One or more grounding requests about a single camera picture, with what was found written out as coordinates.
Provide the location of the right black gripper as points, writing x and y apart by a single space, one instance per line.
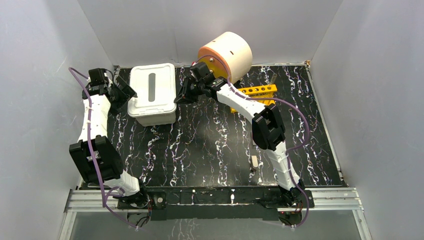
183 95

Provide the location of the cream plastic bin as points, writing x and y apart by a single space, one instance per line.
156 119

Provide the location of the glass test tube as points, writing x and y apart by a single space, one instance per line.
273 79

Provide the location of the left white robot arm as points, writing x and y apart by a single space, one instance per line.
95 157

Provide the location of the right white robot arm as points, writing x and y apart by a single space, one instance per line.
268 130

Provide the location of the yellow test tube rack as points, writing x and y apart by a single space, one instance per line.
259 92

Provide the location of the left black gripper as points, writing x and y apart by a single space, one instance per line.
120 94

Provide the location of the white bin lid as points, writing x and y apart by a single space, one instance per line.
155 87

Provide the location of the cylindrical drawer cabinet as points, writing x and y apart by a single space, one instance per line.
227 56

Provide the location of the black base frame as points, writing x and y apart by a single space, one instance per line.
244 202

